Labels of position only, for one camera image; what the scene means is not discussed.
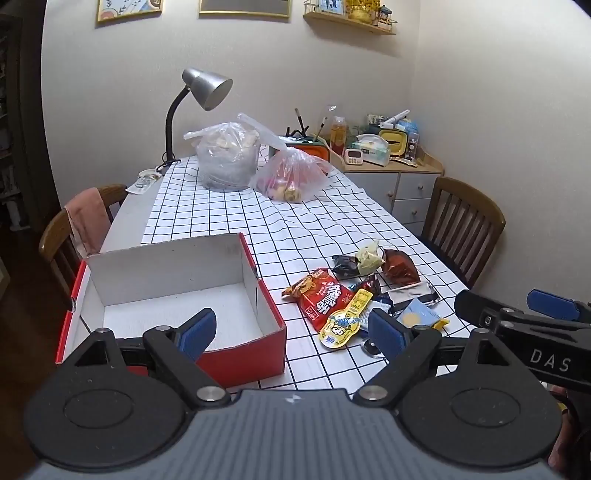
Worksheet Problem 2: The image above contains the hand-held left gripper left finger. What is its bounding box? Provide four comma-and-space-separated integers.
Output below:
69, 308, 232, 409

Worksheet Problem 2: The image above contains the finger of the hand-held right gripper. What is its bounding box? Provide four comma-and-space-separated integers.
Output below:
527, 289, 591, 324
455, 290, 504, 329

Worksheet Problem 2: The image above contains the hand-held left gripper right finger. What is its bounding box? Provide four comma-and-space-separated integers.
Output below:
352, 308, 527, 409

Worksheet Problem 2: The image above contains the light blue snack packet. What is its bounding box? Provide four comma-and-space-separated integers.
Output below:
392, 299, 450, 329

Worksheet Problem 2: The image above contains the yellow snack packet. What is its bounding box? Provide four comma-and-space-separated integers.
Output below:
320, 288, 374, 349

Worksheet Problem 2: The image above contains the silver black snack packet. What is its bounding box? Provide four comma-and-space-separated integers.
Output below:
385, 282, 439, 311

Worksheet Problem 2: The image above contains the small dark brown packet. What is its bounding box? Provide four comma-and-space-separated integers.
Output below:
353, 275, 382, 297

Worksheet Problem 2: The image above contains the red cardboard box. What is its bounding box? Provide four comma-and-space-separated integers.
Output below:
55, 233, 288, 389

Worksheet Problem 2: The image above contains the brown foil snack packet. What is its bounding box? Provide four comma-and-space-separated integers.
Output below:
382, 249, 422, 288

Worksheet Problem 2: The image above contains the red snack packet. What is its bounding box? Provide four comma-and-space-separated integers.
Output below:
281, 268, 356, 332

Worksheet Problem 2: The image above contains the pale green snack packet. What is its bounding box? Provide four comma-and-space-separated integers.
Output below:
358, 240, 386, 276

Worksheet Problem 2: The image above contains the person's right hand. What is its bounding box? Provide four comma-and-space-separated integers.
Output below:
549, 385, 591, 478

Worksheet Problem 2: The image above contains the wooden dining chair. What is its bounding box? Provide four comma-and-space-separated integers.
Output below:
39, 185, 129, 287
418, 176, 506, 289

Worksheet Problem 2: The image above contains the white checked tablecloth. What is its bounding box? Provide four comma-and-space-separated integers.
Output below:
141, 144, 478, 398

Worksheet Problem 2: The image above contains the white wooden sideboard cabinet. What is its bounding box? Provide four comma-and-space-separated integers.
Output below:
329, 148, 445, 236

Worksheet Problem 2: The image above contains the pink towel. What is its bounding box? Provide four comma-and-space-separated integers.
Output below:
65, 187, 114, 257

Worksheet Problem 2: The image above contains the white paper packet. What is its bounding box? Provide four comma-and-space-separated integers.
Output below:
126, 170, 163, 195

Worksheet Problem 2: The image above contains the clear plastic bag with bowl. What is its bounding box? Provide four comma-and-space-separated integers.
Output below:
184, 113, 293, 192

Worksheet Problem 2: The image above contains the pink plastic bag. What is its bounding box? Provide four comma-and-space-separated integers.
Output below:
249, 148, 334, 203

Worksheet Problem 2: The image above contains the yellow tissue box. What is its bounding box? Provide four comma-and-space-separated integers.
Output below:
379, 129, 409, 160

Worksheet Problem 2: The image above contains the soft tissue pack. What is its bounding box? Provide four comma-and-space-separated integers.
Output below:
355, 134, 392, 166

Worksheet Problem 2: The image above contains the orange collapsible basin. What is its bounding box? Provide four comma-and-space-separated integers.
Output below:
283, 141, 331, 172

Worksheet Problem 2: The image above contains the white thermometer gun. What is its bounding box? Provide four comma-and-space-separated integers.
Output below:
379, 109, 411, 130

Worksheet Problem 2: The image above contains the orange drink bottle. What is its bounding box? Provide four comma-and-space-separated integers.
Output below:
330, 115, 347, 155

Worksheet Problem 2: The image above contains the silver desk lamp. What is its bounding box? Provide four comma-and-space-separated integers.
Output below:
157, 68, 234, 174

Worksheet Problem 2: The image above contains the wooden wall shelf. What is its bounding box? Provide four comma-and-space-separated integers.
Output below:
303, 0, 398, 35

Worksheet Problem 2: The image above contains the grey framed wall picture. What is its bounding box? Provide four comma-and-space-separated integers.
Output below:
198, 0, 291, 19

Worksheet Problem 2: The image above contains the colourful framed wall picture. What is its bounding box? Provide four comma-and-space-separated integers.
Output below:
96, 0, 164, 25

